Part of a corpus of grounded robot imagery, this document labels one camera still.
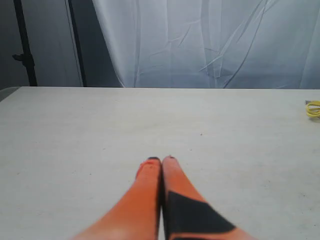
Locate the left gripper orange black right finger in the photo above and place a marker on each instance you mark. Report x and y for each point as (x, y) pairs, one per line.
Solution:
(187, 215)

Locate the black light stand pole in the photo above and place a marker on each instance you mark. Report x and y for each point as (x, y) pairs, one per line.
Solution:
(26, 57)

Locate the white backdrop curtain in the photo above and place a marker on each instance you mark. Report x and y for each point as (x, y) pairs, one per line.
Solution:
(222, 44)

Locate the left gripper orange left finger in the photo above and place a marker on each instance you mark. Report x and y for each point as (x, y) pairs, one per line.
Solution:
(136, 215)

